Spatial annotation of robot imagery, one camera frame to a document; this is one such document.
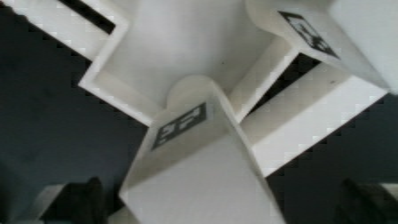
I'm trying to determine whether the white chair seat part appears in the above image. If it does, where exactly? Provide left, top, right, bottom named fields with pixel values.
left=0, top=0, right=386, bottom=173

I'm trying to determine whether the white chair leg with marker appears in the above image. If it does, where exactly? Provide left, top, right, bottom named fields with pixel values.
left=245, top=0, right=398, bottom=95

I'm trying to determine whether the small white part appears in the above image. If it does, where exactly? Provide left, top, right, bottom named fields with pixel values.
left=112, top=75, right=286, bottom=224

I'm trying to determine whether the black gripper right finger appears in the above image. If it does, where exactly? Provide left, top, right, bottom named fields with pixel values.
left=334, top=179, right=398, bottom=224

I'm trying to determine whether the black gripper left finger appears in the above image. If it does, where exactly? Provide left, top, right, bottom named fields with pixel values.
left=41, top=177, right=108, bottom=224

